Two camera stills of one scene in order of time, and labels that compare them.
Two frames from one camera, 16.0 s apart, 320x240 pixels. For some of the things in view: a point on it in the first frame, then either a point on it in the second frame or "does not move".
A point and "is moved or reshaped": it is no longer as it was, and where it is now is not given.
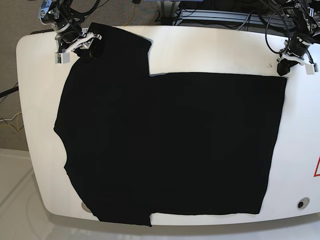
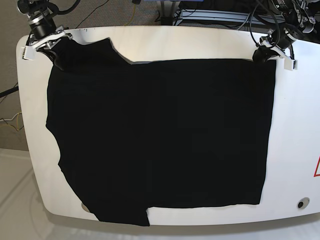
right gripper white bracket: (283, 66) -> (262, 53)
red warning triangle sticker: (316, 168) does not move
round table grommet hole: (303, 203) does not move
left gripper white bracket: (91, 41) -> (64, 49)
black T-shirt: (138, 145) is moved or reshaped
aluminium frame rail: (264, 19) does not move
